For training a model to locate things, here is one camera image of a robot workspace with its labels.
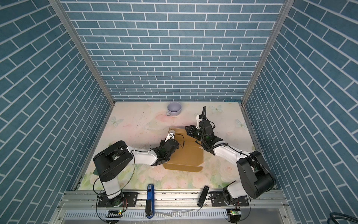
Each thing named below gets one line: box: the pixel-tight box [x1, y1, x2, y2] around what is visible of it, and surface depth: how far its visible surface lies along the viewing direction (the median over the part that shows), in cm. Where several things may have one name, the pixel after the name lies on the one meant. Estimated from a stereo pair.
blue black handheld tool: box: [145, 183, 155, 219], surface depth 71 cm
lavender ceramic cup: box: [165, 101, 183, 117], surface depth 113 cm
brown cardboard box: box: [162, 127, 204, 173], surface depth 86 cm
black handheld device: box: [197, 185, 210, 208], surface depth 75 cm
